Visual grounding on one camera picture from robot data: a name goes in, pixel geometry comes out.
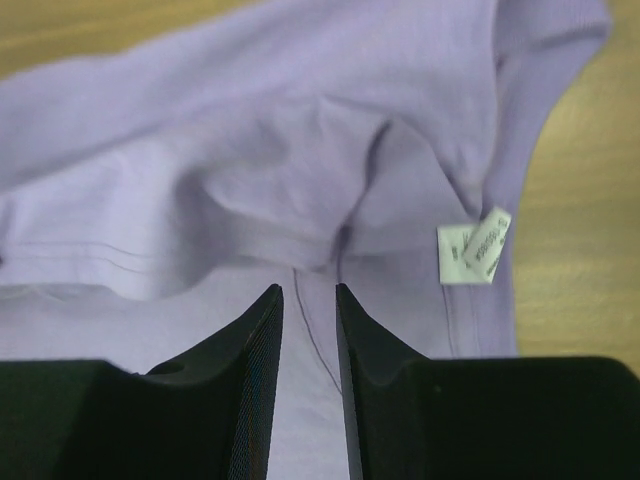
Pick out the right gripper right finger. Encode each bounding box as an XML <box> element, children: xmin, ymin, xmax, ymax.
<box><xmin>336</xmin><ymin>284</ymin><xmax>639</xmax><ymax>479</ymax></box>

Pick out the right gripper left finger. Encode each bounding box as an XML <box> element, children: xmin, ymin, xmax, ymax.
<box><xmin>1</xmin><ymin>285</ymin><xmax>284</xmax><ymax>479</ymax></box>

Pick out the purple t-shirt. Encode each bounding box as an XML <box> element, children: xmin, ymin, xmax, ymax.
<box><xmin>1</xmin><ymin>1</ymin><xmax>612</xmax><ymax>479</ymax></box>

